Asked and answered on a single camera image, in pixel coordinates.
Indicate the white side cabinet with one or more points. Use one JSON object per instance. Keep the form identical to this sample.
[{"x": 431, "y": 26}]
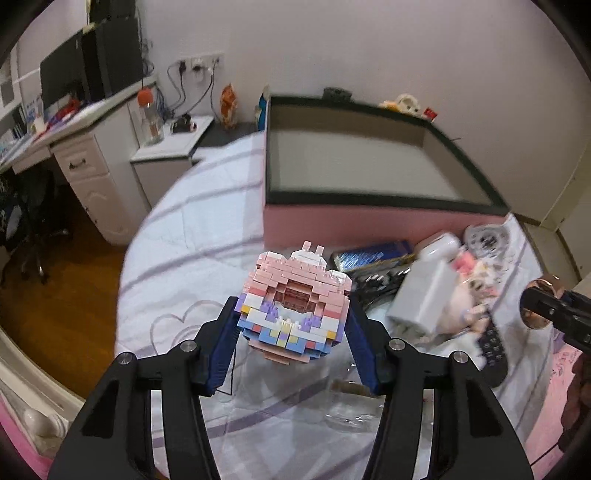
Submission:
[{"x": 158, "y": 166}]

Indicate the black office chair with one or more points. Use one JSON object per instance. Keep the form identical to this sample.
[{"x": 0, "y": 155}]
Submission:
[{"x": 33, "y": 214}]

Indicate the pink tray box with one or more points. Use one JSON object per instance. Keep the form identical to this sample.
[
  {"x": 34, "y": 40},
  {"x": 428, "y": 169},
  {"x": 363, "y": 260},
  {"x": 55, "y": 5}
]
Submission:
[{"x": 347, "y": 174}]

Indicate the black computer tower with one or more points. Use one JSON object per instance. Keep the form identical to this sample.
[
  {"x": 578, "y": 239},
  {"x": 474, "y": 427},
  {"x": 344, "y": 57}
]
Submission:
[{"x": 112, "y": 57}]

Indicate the blue white bag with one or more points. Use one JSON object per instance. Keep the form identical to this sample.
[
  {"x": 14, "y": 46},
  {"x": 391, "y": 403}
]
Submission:
[{"x": 261, "y": 107}]

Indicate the black remote control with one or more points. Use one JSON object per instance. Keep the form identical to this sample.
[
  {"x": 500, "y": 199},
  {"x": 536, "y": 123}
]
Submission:
[{"x": 495, "y": 369}]

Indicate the wall power outlet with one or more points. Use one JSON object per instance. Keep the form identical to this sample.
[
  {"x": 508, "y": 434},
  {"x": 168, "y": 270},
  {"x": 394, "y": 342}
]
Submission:
[{"x": 204, "y": 62}]

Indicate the clear plastic bag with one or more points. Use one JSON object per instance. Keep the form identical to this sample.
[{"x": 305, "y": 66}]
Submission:
[{"x": 350, "y": 406}]

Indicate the white paw-print dish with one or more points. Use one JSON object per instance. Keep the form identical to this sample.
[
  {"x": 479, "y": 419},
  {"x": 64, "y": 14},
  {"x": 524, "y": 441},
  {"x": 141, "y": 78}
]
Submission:
[{"x": 487, "y": 242}]

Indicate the white quilted table cover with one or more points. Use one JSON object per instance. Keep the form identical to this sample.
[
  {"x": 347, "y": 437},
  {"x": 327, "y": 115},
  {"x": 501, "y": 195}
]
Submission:
[{"x": 196, "y": 248}]

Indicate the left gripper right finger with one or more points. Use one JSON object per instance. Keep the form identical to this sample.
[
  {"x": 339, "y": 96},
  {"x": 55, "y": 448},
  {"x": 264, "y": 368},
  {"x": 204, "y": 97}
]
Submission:
[{"x": 472, "y": 435}]

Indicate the pink brick-built toy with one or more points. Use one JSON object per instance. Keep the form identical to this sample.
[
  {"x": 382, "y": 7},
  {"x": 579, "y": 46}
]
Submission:
[{"x": 294, "y": 309}]

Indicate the blue rectangular lighter box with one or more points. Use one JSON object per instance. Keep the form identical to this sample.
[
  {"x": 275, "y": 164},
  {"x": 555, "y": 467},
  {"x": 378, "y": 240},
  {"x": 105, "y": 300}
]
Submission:
[{"x": 375, "y": 256}]

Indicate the orange snack bag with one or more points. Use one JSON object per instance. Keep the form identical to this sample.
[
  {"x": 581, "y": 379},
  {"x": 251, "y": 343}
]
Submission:
[{"x": 228, "y": 104}]

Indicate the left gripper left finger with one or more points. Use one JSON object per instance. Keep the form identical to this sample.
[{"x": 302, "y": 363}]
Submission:
[{"x": 110, "y": 437}]

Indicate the white charger adapter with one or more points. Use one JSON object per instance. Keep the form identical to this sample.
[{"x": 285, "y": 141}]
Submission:
[{"x": 419, "y": 303}]

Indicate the white desk with drawers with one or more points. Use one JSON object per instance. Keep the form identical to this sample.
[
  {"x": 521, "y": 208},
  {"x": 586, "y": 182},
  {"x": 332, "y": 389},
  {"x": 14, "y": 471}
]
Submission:
[{"x": 94, "y": 152}]

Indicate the white plush toy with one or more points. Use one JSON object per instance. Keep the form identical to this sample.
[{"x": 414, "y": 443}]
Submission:
[{"x": 405, "y": 104}]

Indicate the pink doll figurine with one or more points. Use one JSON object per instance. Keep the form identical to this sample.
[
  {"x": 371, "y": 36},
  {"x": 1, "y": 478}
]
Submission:
[{"x": 467, "y": 310}]

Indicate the black hair dryer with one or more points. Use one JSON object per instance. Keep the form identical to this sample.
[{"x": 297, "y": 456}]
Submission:
[{"x": 183, "y": 124}]

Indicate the black kettle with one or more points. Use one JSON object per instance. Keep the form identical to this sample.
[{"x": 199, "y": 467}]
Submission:
[{"x": 336, "y": 94}]

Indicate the black computer monitor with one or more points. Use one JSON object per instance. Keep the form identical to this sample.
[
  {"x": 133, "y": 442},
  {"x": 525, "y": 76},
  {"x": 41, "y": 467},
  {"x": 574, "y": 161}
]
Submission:
[{"x": 62, "y": 72}]

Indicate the low black-top bench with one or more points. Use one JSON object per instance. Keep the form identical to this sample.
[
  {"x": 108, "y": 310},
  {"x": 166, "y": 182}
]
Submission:
[{"x": 217, "y": 136}]

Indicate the water bottle orange cap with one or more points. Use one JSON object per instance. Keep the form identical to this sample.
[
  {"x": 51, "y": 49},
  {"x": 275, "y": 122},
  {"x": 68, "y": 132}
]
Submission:
[{"x": 150, "y": 120}]

